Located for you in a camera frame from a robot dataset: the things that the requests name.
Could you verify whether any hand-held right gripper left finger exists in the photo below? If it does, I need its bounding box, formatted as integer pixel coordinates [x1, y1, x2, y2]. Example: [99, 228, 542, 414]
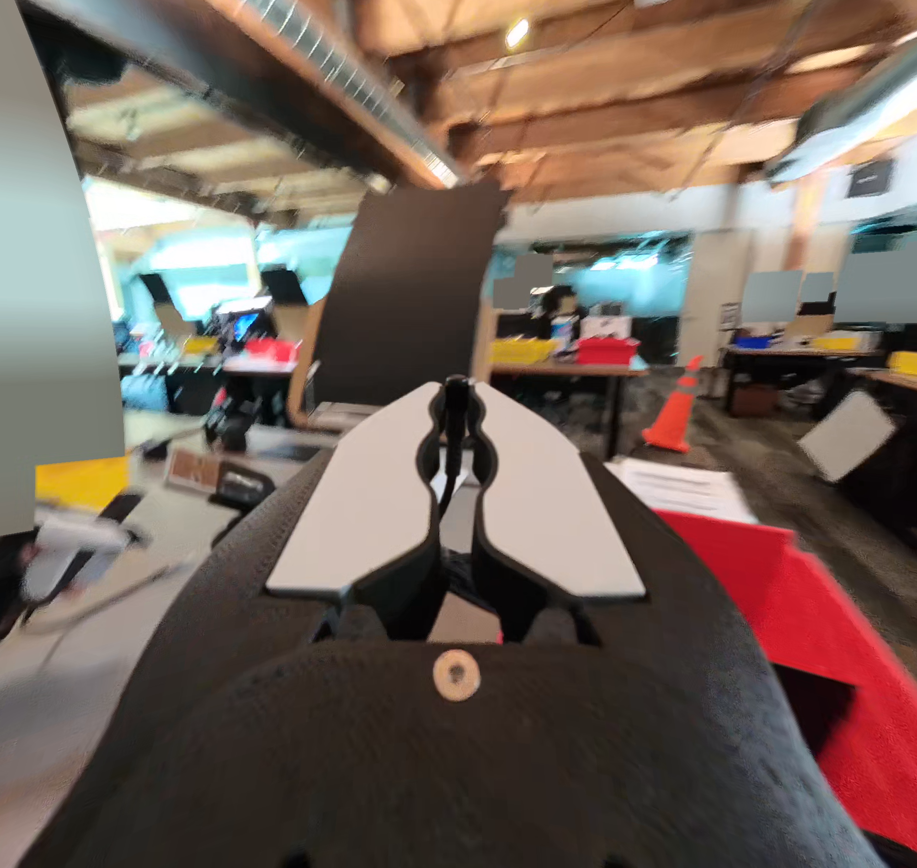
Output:
[265, 381, 448, 640]

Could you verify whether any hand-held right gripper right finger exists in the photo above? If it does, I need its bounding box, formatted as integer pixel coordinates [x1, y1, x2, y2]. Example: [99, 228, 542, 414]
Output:
[466, 381, 647, 643]

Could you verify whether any black cable plug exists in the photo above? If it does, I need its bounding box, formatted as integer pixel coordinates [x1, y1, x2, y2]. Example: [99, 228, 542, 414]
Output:
[430, 375, 480, 521]

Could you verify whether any black device on desk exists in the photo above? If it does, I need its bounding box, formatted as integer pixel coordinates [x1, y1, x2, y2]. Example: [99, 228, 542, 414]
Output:
[206, 468, 277, 516]

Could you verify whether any grey desk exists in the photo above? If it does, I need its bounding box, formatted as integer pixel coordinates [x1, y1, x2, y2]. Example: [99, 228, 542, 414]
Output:
[0, 409, 345, 868]

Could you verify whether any white printed paper sheet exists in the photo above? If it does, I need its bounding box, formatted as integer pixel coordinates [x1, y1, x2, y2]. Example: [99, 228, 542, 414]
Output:
[605, 456, 759, 525]

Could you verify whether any wooden table with black legs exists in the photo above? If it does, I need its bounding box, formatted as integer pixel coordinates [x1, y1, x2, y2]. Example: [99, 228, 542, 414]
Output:
[490, 359, 651, 462]

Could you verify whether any brown printed card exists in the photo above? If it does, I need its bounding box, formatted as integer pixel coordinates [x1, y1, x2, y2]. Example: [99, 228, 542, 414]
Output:
[163, 448, 229, 491]

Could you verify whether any orange traffic cone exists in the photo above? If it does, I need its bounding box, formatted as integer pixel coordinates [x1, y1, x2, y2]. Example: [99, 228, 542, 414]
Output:
[640, 354, 706, 455]

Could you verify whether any computer monitor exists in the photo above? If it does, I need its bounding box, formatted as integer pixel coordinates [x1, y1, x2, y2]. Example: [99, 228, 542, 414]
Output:
[213, 298, 277, 344]

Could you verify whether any black upright board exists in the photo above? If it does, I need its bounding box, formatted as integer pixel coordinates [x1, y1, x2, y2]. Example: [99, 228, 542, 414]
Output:
[309, 180, 514, 414]

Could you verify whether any wooden table with blue bin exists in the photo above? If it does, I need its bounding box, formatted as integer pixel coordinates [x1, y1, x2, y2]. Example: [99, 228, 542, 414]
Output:
[722, 343, 893, 418]

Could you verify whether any grey plastic panel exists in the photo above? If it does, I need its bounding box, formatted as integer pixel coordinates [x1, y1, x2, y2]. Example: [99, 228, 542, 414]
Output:
[797, 389, 898, 483]

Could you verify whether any long hanging light fixture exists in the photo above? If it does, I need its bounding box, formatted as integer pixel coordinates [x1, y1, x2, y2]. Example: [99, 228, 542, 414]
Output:
[768, 51, 917, 184]

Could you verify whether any silver ceiling duct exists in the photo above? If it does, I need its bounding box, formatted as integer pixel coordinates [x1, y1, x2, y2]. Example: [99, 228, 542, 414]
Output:
[190, 0, 463, 190]

